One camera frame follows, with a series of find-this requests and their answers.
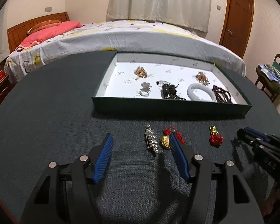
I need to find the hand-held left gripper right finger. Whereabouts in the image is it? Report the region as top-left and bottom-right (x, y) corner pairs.
(169, 131), (265, 224)

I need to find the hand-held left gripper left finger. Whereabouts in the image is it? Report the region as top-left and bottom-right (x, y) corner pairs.
(21, 133), (114, 224)

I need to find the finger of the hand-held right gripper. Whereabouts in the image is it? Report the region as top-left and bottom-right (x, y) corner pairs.
(243, 127), (280, 151)
(237, 128), (280, 169)

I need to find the gold pendant with red cord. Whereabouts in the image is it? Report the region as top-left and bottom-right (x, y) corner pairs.
(160, 126), (186, 150)

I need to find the silver rhinestone brooch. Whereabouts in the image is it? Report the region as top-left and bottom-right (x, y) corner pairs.
(144, 124), (159, 156)

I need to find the gold bell charm red cord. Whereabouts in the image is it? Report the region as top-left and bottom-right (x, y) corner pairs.
(209, 125), (224, 148)

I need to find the dark red bead bracelet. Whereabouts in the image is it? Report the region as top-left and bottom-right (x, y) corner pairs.
(211, 85), (233, 104)

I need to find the white jade bangle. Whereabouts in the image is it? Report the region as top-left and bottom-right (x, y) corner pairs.
(187, 83), (217, 102)

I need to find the dark bead pendant necklace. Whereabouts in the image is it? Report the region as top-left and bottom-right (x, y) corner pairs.
(156, 80), (186, 101)

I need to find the rose gold floral brooch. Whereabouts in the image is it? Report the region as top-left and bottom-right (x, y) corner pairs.
(196, 71), (210, 86)

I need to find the green box with white lining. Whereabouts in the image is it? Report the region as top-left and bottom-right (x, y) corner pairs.
(91, 51), (252, 119)

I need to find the gold filigree brooch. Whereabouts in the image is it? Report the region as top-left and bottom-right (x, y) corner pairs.
(133, 66), (148, 79)

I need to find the wooden chair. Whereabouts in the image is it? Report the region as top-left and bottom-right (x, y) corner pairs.
(255, 54), (280, 103)

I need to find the pile of clothes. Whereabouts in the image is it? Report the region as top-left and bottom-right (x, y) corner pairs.
(256, 61), (280, 86)

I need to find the wooden door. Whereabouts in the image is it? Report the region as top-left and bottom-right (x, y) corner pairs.
(219, 0), (255, 59)

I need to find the bed with patterned sheet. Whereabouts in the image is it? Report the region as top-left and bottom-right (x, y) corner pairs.
(4, 20), (247, 85)

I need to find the pink pillow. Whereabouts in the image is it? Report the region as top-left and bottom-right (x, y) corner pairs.
(15, 21), (83, 51)

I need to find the orange pillow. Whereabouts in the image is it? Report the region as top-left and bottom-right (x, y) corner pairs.
(26, 20), (62, 34)

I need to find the wooden headboard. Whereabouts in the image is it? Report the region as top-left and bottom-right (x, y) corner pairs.
(7, 12), (72, 53)

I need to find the white window curtain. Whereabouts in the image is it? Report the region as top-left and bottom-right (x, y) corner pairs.
(106, 0), (212, 33)

